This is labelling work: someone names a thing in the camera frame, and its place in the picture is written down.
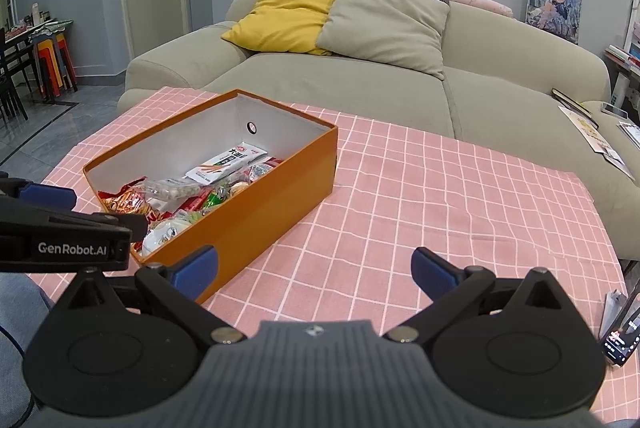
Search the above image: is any red stick snack bag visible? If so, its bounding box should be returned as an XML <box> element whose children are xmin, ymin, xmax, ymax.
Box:
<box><xmin>97</xmin><ymin>177</ymin><xmax>151</xmax><ymax>215</ymax></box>

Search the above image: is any pink blanket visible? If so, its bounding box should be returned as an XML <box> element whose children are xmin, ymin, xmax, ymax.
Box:
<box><xmin>446</xmin><ymin>0</ymin><xmax>514</xmax><ymax>19</ymax></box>

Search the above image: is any beige sofa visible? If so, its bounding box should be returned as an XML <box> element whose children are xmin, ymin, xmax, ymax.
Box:
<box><xmin>117</xmin><ymin>0</ymin><xmax>640</xmax><ymax>259</ymax></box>

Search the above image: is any beige pillow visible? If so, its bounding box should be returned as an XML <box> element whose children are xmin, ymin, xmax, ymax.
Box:
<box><xmin>316</xmin><ymin>0</ymin><xmax>451</xmax><ymax>80</ymax></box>

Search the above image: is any bookshelf with books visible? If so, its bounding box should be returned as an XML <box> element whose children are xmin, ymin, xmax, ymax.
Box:
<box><xmin>602</xmin><ymin>0</ymin><xmax>640</xmax><ymax>114</ymax></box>

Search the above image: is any green sausage snack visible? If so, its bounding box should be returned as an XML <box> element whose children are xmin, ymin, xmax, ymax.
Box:
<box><xmin>201</xmin><ymin>188</ymin><xmax>231</xmax><ymax>210</ymax></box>

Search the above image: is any white yellow magazine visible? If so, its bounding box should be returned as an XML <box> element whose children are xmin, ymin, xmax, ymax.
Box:
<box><xmin>558</xmin><ymin>106</ymin><xmax>636</xmax><ymax>181</ymax></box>

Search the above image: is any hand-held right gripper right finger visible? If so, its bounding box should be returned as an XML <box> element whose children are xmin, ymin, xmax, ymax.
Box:
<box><xmin>382</xmin><ymin>247</ymin><xmax>577</xmax><ymax>344</ymax></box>

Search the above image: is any stack of coloured stools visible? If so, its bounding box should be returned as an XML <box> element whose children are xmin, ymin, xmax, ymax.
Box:
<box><xmin>31</xmin><ymin>33</ymin><xmax>78</xmax><ymax>98</ymax></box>

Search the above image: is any pink checked tablecloth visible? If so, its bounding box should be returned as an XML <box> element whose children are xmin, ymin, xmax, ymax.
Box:
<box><xmin>25</xmin><ymin>86</ymin><xmax>640</xmax><ymax>421</ymax></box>

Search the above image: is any green scalloped cloth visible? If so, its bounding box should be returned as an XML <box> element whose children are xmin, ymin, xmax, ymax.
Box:
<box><xmin>30</xmin><ymin>19</ymin><xmax>75</xmax><ymax>40</ymax></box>

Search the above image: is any anime print pillow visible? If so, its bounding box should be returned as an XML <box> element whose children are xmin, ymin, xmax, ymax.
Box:
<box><xmin>526</xmin><ymin>0</ymin><xmax>585</xmax><ymax>45</ymax></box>

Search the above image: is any dark dining table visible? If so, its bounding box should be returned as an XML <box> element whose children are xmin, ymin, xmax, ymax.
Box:
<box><xmin>0</xmin><ymin>26</ymin><xmax>38</xmax><ymax>54</ymax></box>

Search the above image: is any white phone stand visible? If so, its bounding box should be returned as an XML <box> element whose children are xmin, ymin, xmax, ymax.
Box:
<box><xmin>597</xmin><ymin>289</ymin><xmax>628</xmax><ymax>344</ymax></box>

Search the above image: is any person's leg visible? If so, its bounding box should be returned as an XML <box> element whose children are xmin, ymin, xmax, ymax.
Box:
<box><xmin>0</xmin><ymin>273</ymin><xmax>55</xmax><ymax>359</ymax></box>

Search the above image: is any red wafer bar packet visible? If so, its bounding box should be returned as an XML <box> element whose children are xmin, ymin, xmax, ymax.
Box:
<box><xmin>172</xmin><ymin>195</ymin><xmax>213</xmax><ymax>221</ymax></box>

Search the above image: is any white spicy strip packet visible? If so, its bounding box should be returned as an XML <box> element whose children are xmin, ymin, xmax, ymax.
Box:
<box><xmin>184</xmin><ymin>141</ymin><xmax>268</xmax><ymax>185</ymax></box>

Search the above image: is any white green-label packet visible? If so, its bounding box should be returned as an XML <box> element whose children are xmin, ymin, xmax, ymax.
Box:
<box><xmin>141</xmin><ymin>215</ymin><xmax>201</xmax><ymax>257</ymax></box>

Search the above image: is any black smartphone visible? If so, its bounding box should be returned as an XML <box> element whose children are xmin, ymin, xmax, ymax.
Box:
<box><xmin>600</xmin><ymin>281</ymin><xmax>640</xmax><ymax>368</ymax></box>

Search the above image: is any clear round cake packet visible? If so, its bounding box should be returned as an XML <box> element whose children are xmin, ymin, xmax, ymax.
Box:
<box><xmin>247</xmin><ymin>159</ymin><xmax>283</xmax><ymax>183</ymax></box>

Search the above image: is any yellow pillow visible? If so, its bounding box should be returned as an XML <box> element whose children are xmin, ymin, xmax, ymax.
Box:
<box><xmin>221</xmin><ymin>0</ymin><xmax>341</xmax><ymax>56</ymax></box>

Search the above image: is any black dining chair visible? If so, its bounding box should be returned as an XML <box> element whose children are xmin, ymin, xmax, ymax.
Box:
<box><xmin>0</xmin><ymin>41</ymin><xmax>31</xmax><ymax>124</ymax></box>

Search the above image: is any clear packet of white balls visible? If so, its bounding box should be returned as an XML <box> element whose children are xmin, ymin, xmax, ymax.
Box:
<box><xmin>145</xmin><ymin>177</ymin><xmax>211</xmax><ymax>204</ymax></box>

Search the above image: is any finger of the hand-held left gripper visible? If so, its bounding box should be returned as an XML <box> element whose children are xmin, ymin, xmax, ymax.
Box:
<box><xmin>0</xmin><ymin>195</ymin><xmax>150</xmax><ymax>240</ymax></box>
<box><xmin>0</xmin><ymin>173</ymin><xmax>77</xmax><ymax>212</ymax></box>

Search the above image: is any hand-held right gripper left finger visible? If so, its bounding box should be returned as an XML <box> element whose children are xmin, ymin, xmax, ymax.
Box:
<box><xmin>50</xmin><ymin>245</ymin><xmax>247</xmax><ymax>344</ymax></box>

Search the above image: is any dark book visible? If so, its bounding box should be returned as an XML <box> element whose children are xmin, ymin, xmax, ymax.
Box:
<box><xmin>551</xmin><ymin>88</ymin><xmax>599</xmax><ymax>129</ymax></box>

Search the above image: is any orange cardboard box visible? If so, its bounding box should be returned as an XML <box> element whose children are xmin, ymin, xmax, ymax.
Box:
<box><xmin>82</xmin><ymin>89</ymin><xmax>339</xmax><ymax>305</ymax></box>

